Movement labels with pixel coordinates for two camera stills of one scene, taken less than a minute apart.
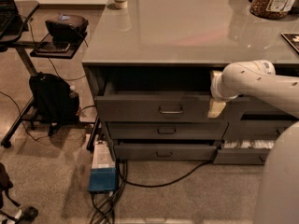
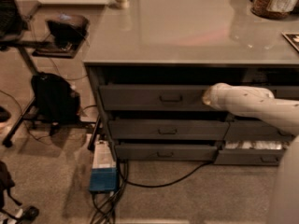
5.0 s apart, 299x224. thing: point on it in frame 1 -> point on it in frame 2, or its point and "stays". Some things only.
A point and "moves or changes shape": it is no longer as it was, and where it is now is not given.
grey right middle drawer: [256, 130] stays
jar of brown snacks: [274, 1] stays
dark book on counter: [292, 37] stays
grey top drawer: [157, 106] moves or changes shape
